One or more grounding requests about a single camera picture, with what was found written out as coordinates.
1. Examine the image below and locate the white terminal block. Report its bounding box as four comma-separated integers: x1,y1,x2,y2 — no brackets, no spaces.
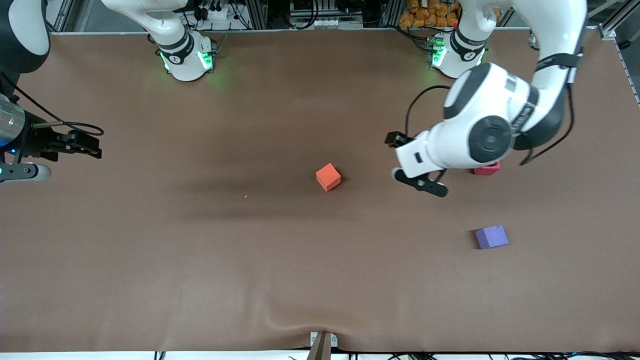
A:
299,17,342,29

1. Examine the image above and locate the purple foam block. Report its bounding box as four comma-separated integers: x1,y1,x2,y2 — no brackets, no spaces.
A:
474,225,510,250

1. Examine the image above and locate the aluminium frame post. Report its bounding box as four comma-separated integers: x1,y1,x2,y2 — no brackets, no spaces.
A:
382,0,404,29
245,0,269,30
47,0,76,36
587,0,640,106

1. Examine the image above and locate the silver table edge rail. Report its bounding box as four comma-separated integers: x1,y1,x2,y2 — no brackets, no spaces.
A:
50,27,603,36

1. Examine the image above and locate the pile of orange items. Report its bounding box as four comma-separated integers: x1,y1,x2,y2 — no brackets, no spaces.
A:
398,0,461,29

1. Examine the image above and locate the white power strip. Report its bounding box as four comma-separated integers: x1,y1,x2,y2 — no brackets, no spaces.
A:
206,4,236,21

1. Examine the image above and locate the orange foam block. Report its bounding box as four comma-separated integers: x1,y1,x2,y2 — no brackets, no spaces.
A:
315,162,342,193

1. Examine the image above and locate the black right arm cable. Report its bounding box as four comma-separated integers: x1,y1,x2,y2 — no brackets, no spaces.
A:
0,71,105,137

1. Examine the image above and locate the metal clamp bracket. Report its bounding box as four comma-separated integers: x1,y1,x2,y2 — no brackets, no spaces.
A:
309,331,339,349

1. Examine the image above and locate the brown table cover cloth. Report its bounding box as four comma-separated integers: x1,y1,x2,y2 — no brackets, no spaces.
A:
0,29,640,354

